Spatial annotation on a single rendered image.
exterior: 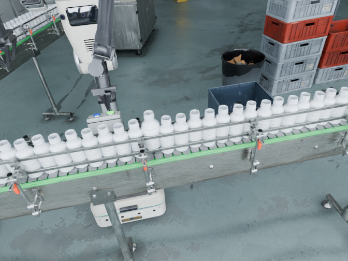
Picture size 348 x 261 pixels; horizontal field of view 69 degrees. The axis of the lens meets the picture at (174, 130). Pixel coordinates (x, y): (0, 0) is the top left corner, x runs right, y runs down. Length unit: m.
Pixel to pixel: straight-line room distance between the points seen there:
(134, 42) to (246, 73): 2.47
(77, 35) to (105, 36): 0.40
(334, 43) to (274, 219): 2.40
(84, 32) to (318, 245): 1.95
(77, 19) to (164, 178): 0.85
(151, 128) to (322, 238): 1.56
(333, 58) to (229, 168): 2.92
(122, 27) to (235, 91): 3.24
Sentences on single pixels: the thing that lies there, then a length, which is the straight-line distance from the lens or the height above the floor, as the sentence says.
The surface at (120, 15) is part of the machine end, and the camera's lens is 4.58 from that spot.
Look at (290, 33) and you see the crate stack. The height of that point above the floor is 0.77.
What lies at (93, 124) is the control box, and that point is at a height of 1.10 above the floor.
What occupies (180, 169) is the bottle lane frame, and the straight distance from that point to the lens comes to 1.09.
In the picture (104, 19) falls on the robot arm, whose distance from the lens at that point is 1.01.
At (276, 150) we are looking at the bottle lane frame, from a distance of 1.22.
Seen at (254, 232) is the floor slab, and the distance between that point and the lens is 2.03.
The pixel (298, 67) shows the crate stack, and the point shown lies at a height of 0.33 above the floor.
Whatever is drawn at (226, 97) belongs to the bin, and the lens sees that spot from 1.66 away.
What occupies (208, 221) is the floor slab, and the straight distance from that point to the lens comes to 2.03.
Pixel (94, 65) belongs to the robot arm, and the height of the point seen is 1.34.
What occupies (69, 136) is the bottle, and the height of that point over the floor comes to 1.16.
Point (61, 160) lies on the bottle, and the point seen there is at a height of 1.07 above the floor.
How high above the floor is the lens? 1.72
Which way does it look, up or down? 38 degrees down
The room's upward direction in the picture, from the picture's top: 4 degrees counter-clockwise
